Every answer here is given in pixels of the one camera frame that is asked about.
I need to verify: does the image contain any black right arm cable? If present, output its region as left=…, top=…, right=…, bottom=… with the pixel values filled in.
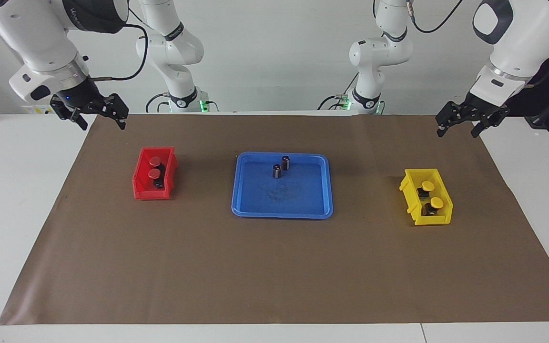
left=89, top=23, right=149, bottom=81

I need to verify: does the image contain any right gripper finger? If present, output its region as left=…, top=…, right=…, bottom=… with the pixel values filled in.
left=50, top=95, right=89, bottom=131
left=103, top=94, right=130, bottom=131

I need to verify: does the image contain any brown table mat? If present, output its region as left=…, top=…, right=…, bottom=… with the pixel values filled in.
left=0, top=113, right=549, bottom=325

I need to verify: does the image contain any black base cable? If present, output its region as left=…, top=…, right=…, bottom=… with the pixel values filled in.
left=316, top=71, right=358, bottom=111
left=145, top=92, right=174, bottom=114

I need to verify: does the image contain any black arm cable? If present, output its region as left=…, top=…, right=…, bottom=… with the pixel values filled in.
left=407, top=0, right=465, bottom=34
left=89, top=23, right=149, bottom=81

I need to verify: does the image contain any yellow plastic bin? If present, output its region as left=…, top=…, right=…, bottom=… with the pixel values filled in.
left=399, top=168, right=454, bottom=226

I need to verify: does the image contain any white wall power strip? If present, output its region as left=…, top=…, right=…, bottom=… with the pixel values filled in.
left=21, top=104, right=58, bottom=115

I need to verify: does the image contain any red plastic bin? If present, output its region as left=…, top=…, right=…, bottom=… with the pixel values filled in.
left=132, top=147, right=179, bottom=201

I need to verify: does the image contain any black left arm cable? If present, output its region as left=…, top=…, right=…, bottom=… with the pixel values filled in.
left=407, top=0, right=465, bottom=34

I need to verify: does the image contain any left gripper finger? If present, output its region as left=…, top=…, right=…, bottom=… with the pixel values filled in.
left=435, top=101, right=466, bottom=138
left=470, top=109, right=509, bottom=139

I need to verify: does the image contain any blue plastic tray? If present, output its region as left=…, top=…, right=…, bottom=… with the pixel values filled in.
left=231, top=152, right=334, bottom=219

